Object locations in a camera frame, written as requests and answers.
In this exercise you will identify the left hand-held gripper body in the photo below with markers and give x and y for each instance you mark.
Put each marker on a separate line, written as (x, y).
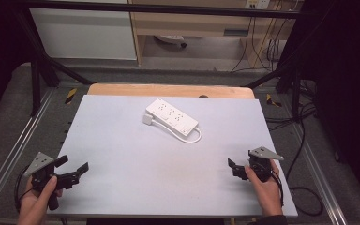
(39, 162)

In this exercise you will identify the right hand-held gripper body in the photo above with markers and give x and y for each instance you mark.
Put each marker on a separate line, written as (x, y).
(260, 167)

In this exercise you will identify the white power strip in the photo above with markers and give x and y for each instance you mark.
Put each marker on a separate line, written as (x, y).
(172, 116)

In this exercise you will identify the white plug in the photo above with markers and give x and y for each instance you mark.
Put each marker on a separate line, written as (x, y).
(148, 119)

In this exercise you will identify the person's right hand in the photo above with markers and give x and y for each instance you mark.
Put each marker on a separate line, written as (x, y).
(268, 193)

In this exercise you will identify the person's left hand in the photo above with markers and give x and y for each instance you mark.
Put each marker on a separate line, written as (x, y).
(34, 204)

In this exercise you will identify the white table board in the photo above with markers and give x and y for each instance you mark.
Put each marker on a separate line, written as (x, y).
(137, 175)

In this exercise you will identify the wooden table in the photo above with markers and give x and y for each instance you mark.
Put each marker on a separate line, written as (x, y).
(168, 90)

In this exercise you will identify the white cabinet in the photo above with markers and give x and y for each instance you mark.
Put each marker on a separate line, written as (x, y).
(81, 34)

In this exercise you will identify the white chair base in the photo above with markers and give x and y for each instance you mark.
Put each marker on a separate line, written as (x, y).
(170, 38)

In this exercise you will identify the wooden desk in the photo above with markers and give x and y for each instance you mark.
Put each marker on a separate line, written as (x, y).
(181, 25)

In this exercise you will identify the aluminium rail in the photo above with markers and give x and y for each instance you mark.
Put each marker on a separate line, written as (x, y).
(11, 156)
(317, 172)

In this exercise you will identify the white wall socket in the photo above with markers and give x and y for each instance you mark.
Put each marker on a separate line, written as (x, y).
(257, 3)

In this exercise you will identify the black metal frame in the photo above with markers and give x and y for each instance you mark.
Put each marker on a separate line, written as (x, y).
(168, 8)

